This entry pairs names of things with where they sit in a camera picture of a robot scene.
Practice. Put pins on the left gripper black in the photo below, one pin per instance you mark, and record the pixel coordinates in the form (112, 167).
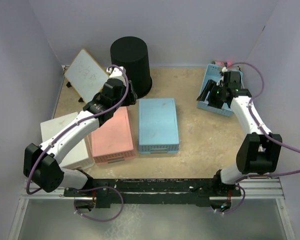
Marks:
(131, 97)

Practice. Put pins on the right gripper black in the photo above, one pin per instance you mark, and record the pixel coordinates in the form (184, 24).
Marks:
(210, 87)

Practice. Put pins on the black plastic waste bin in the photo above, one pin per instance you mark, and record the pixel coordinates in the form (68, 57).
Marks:
(131, 53)

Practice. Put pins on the pink plastic basket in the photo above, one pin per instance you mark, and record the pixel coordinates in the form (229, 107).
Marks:
(113, 141)

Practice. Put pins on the light blue plastic basket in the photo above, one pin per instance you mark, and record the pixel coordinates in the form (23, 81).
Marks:
(158, 126)

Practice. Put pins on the white plastic basket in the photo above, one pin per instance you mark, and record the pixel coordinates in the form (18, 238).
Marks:
(68, 139)

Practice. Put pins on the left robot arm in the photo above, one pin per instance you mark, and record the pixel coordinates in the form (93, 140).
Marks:
(42, 162)

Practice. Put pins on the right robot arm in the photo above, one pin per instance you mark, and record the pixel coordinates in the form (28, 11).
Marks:
(260, 150)

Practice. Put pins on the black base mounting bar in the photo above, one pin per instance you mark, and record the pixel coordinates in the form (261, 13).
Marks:
(169, 191)

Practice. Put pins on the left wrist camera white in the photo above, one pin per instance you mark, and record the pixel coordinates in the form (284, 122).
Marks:
(116, 73)

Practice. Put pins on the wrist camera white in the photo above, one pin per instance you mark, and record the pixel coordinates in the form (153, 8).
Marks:
(116, 73)
(223, 71)

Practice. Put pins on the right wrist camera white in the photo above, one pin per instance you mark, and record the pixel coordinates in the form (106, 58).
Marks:
(223, 71)

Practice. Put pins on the small whiteboard yellow frame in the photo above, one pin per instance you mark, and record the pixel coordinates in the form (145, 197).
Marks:
(86, 76)

